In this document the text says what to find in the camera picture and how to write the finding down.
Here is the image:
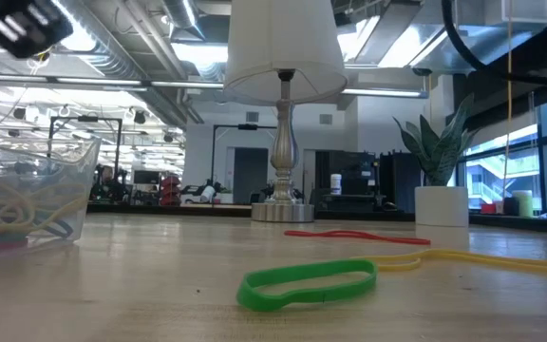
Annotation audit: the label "table lamp white shade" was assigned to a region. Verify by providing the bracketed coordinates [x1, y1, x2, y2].
[223, 0, 349, 223]

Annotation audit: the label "green wide rubber band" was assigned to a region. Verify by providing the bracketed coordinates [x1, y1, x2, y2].
[236, 258, 379, 314]

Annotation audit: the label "red stacked bins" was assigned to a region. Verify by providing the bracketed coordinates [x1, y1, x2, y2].
[159, 174, 183, 206]

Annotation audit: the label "black gantry frame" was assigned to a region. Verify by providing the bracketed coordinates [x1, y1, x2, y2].
[47, 115, 123, 181]
[211, 123, 279, 200]

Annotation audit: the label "silver ceiling duct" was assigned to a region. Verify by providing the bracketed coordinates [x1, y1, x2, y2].
[52, 0, 194, 129]

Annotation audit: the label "snake plant white pot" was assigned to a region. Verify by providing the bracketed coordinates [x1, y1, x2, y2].
[393, 92, 481, 228]

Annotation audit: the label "green cylinder container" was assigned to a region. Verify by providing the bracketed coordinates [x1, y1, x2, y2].
[512, 189, 535, 219]

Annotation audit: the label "silver ventilation box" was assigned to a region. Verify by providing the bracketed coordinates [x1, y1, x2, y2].
[410, 0, 547, 75]

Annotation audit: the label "long yellow rubber band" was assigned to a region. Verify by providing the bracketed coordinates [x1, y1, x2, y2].
[351, 248, 547, 277]

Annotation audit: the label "clear plastic bin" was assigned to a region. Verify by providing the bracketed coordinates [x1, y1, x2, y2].
[0, 136, 103, 260]

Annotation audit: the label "black wide rubber band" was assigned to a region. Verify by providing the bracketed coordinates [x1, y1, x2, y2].
[33, 217, 74, 239]

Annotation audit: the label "black aluminium table frame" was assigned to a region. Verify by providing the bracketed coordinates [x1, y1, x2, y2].
[85, 202, 547, 235]

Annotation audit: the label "thin yellow rubber band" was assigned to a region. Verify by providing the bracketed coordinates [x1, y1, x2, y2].
[0, 193, 88, 230]
[0, 175, 37, 238]

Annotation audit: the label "grey door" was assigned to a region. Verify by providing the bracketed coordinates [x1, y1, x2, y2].
[233, 146, 270, 205]

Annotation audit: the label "person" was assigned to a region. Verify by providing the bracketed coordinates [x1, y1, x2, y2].
[90, 164, 130, 203]

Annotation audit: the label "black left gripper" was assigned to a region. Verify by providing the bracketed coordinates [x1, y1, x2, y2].
[0, 0, 74, 59]

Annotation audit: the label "large window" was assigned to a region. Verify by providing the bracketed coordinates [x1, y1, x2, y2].
[462, 94, 547, 213]

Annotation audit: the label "thin red rubber band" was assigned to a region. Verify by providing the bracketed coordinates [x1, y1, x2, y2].
[283, 229, 431, 246]

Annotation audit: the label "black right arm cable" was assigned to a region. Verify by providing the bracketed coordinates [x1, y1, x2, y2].
[441, 0, 547, 92]

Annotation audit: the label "long ceiling light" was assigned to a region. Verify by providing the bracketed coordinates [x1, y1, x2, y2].
[0, 73, 225, 92]
[341, 86, 430, 100]

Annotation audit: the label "black cabinet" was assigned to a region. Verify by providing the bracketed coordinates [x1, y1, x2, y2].
[314, 150, 379, 213]
[378, 151, 422, 214]

